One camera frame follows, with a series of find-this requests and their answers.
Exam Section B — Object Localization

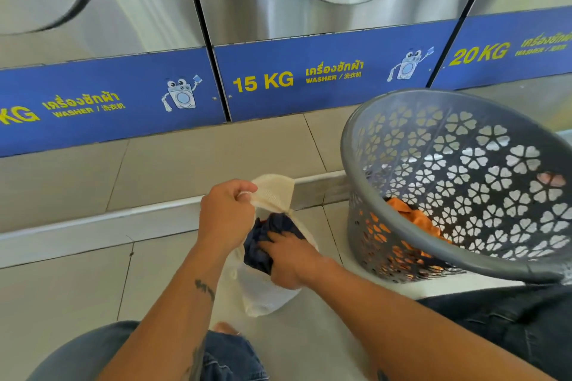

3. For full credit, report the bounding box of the person's left hand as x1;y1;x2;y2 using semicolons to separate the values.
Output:
198;179;259;257

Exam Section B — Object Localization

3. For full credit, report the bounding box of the person's left forearm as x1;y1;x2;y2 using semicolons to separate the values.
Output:
96;240;234;381

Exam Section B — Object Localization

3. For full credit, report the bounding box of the person's right forearm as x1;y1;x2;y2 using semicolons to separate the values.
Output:
310;259;557;381

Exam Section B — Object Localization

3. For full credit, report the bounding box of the white mesh laundry bag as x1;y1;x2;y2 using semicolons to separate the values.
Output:
230;174;321;318

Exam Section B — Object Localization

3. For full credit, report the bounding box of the person's right hand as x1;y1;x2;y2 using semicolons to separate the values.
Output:
258;230;333;291

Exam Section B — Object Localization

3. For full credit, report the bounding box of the blue washer label panel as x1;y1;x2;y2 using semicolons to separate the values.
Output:
430;6;572;91
0;47;228;158
214;19;459;123

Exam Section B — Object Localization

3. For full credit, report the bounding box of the person's right leg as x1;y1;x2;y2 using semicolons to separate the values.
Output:
417;283;572;381

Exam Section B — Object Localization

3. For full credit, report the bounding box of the person's leg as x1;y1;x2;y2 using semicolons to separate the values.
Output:
417;283;572;381
26;320;270;381

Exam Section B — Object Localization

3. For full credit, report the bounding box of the metal base trim strip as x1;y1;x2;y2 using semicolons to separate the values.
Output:
0;170;355;271

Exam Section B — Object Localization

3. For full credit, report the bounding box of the grey plastic laundry basket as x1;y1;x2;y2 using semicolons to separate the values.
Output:
340;89;572;285

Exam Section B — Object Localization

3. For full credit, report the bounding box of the person's bare foot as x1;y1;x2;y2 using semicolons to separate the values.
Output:
213;322;243;337

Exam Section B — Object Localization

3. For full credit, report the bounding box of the dark navy garment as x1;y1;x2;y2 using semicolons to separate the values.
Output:
243;212;307;277

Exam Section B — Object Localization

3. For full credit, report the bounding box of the orange garment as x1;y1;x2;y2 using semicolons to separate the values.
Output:
357;197;457;271

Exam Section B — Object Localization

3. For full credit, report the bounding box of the person's left leg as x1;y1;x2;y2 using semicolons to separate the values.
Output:
26;320;270;381

